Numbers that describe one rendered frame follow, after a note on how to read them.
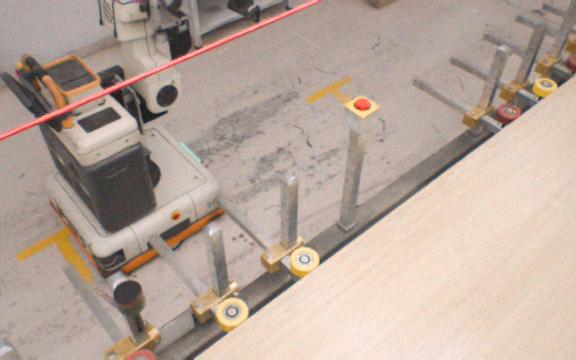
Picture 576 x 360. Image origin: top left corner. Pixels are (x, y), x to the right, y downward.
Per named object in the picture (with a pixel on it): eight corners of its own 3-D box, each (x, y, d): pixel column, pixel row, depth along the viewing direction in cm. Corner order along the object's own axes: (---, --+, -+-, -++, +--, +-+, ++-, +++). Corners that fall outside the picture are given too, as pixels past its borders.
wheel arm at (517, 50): (483, 41, 247) (485, 33, 244) (487, 38, 249) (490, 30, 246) (571, 84, 225) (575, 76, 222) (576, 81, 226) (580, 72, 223)
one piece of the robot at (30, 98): (74, 147, 205) (31, 115, 186) (36, 103, 224) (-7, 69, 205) (96, 127, 206) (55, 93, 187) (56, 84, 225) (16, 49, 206)
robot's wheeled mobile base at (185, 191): (109, 289, 243) (96, 256, 226) (50, 207, 277) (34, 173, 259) (231, 215, 274) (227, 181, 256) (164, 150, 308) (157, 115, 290)
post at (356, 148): (336, 226, 184) (348, 124, 152) (346, 219, 187) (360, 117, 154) (345, 234, 182) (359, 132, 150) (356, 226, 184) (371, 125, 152)
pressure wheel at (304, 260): (289, 292, 155) (290, 269, 147) (289, 269, 160) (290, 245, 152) (317, 293, 155) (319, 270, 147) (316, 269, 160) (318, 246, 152)
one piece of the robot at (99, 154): (113, 256, 240) (58, 106, 180) (60, 187, 268) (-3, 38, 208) (178, 218, 255) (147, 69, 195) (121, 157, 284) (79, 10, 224)
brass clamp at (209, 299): (189, 310, 152) (187, 300, 149) (228, 283, 158) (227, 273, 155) (202, 325, 149) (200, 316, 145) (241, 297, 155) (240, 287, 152)
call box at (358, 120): (341, 126, 153) (343, 104, 147) (358, 116, 156) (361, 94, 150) (359, 138, 149) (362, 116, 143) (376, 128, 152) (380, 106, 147)
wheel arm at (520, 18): (513, 22, 259) (516, 14, 256) (517, 20, 260) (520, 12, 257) (601, 62, 236) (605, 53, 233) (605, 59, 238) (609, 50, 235)
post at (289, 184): (280, 279, 177) (280, 176, 142) (288, 273, 178) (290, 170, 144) (287, 286, 175) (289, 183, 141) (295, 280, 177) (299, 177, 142)
